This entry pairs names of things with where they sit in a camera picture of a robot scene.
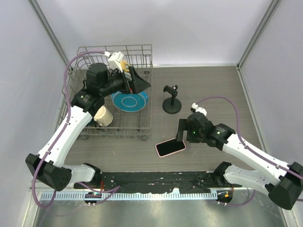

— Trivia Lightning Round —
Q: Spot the white slotted cable duct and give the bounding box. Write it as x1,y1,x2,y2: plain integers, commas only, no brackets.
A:
55,191,217,201

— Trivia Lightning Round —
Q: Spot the cream mug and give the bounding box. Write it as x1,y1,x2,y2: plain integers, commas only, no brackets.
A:
93,106,113,127

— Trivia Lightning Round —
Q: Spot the grey wire dish rack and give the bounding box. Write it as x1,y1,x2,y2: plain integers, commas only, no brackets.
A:
67,44,153,140

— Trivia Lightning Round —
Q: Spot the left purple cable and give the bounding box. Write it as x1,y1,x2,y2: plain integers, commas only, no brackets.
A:
31,50,122,209

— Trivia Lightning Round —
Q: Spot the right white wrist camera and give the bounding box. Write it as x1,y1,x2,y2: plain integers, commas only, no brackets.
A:
190,103,207,116

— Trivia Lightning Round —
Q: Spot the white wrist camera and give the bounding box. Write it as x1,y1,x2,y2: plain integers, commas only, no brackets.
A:
190,103,207,116
104,52,124,72

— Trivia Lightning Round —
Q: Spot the yellow mug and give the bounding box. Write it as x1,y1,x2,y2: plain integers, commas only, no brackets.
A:
120,60,130,72

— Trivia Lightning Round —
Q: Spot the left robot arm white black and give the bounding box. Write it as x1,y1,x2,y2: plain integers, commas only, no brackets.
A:
25,63,151,192

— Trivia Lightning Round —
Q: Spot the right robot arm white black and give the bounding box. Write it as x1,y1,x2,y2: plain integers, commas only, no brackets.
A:
176,112,303,210

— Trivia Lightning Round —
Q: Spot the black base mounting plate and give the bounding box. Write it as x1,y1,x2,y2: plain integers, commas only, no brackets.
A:
85,171,241,194

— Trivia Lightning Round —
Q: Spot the pink case smartphone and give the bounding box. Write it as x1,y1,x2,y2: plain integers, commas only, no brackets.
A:
155,138,186,157

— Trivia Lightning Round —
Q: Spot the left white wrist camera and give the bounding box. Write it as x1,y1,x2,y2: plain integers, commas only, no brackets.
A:
104,52,124,72

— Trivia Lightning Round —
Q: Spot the black phone stand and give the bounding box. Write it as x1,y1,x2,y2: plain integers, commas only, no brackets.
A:
162,85,182,114

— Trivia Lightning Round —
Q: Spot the aluminium frame rail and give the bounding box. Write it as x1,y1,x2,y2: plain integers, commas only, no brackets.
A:
28,0,69,66

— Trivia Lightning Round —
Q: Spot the blue ceramic plate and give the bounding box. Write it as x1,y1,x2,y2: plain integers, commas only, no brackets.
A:
111,91,149,113

